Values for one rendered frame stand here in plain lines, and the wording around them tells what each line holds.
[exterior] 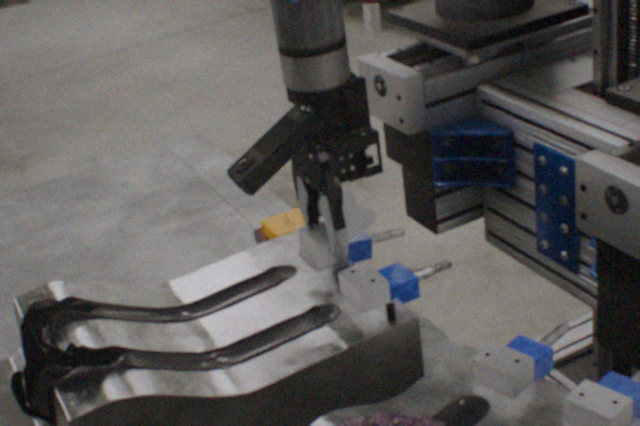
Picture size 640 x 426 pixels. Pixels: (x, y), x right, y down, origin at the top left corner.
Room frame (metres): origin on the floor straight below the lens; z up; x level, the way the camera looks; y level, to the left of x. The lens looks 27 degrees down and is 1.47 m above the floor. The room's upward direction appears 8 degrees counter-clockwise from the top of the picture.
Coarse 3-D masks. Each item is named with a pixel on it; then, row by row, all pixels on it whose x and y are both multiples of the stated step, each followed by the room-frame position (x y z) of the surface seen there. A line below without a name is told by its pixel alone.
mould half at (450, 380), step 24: (456, 360) 0.81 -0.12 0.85; (432, 384) 0.78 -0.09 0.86; (456, 384) 0.77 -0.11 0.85; (480, 384) 0.77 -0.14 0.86; (552, 384) 0.75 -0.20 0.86; (360, 408) 0.73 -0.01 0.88; (384, 408) 0.74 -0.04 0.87; (408, 408) 0.74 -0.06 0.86; (432, 408) 0.74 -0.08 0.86; (504, 408) 0.72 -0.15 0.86; (528, 408) 0.72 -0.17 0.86; (552, 408) 0.71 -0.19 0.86
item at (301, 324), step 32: (224, 288) 0.97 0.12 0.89; (256, 288) 0.97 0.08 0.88; (32, 320) 0.88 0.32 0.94; (64, 320) 0.86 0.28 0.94; (128, 320) 0.89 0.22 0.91; (160, 320) 0.92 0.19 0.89; (192, 320) 0.92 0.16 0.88; (288, 320) 0.88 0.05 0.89; (320, 320) 0.88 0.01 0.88; (32, 352) 0.86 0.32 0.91; (64, 352) 0.79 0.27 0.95; (96, 352) 0.80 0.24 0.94; (128, 352) 0.81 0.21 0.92; (160, 352) 0.83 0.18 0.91; (192, 352) 0.84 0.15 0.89; (224, 352) 0.85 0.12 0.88; (256, 352) 0.84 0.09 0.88; (32, 384) 0.85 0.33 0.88; (32, 416) 0.76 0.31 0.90
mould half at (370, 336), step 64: (256, 256) 1.03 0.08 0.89; (256, 320) 0.90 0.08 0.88; (384, 320) 0.85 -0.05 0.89; (0, 384) 0.88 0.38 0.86; (64, 384) 0.76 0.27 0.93; (128, 384) 0.75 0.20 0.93; (192, 384) 0.77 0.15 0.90; (256, 384) 0.78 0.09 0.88; (320, 384) 0.80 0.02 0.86; (384, 384) 0.83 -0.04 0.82
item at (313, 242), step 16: (320, 224) 1.03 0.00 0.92; (304, 240) 1.01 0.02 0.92; (320, 240) 0.99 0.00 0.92; (352, 240) 1.01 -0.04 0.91; (368, 240) 1.01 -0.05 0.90; (384, 240) 1.03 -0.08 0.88; (304, 256) 1.01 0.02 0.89; (320, 256) 0.98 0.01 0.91; (352, 256) 1.00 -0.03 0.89; (368, 256) 1.00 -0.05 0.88
